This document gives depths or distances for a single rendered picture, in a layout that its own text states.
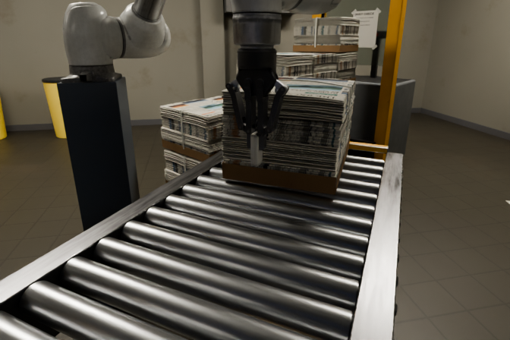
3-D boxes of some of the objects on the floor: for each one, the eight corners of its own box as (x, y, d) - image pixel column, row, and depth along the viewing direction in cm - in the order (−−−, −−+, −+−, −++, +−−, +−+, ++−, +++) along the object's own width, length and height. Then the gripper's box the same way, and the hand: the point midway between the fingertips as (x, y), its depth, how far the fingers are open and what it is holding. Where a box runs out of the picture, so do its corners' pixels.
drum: (95, 129, 446) (86, 76, 424) (86, 138, 406) (76, 80, 384) (60, 130, 438) (49, 77, 416) (47, 140, 398) (35, 80, 376)
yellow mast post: (369, 180, 285) (398, -68, 228) (373, 177, 292) (402, -65, 234) (379, 182, 280) (411, -71, 222) (383, 179, 286) (416, -68, 228)
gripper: (295, 46, 64) (291, 163, 71) (235, 46, 69) (237, 155, 76) (282, 48, 57) (279, 175, 65) (216, 47, 62) (221, 165, 70)
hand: (256, 149), depth 69 cm, fingers closed
